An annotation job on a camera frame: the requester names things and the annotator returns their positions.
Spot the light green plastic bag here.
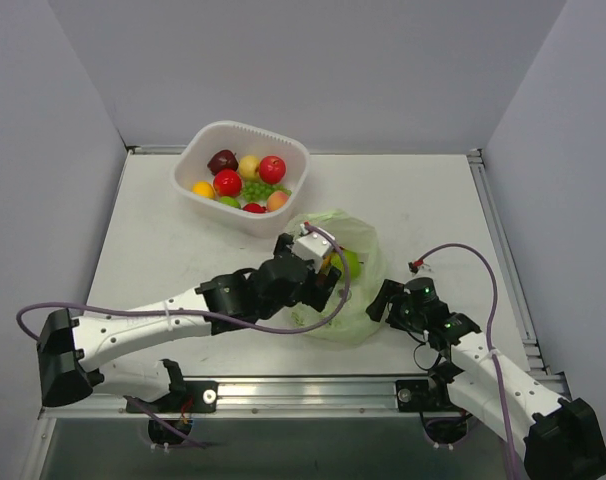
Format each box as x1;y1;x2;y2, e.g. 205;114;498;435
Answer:
285;210;387;345

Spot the red apple from bag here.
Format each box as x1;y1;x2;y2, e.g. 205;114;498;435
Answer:
259;155;287;185

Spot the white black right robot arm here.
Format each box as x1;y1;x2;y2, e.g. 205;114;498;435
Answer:
366;277;606;479

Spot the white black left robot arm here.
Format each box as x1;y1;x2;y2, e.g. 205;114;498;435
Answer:
37;224;341;411

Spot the green apple in bag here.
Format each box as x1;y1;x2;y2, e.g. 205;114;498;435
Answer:
330;249;361;281

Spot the small red fruit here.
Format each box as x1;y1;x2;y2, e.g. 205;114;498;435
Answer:
242;202;267;214

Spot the green fruit in basket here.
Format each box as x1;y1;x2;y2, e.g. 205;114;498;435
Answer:
218;196;241;209

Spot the orange fruit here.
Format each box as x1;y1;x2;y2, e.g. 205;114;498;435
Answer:
191;181;216;200

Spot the small peach in basket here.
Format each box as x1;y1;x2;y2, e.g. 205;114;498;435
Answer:
266;190;289;213

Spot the green grape bunch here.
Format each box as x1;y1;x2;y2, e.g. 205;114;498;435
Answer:
241;181;291;202

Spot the white plastic basket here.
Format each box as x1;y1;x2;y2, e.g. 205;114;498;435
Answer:
170;121;310;238

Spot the bright red apple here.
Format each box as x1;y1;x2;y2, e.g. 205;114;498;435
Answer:
213;169;243;197

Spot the yellow pear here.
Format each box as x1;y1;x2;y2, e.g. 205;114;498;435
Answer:
238;155;261;182

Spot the dark red apple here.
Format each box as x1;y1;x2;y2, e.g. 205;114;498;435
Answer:
207;149;238;175

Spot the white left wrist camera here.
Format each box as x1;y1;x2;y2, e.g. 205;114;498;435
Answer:
291;222;335;272

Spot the black short right cable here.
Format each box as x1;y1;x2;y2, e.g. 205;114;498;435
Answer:
412;342;447;374

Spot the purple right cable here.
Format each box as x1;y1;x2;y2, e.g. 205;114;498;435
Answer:
420;243;519;480

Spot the purple cable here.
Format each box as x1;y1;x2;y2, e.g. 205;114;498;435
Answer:
420;243;519;480
15;224;354;449

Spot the front aluminium mounting rail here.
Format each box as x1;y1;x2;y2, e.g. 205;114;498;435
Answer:
40;374;577;419

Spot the aluminium table frame rail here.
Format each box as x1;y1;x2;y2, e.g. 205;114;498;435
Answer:
467;149;551;375

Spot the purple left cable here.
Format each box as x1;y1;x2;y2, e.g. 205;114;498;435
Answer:
15;224;354;449

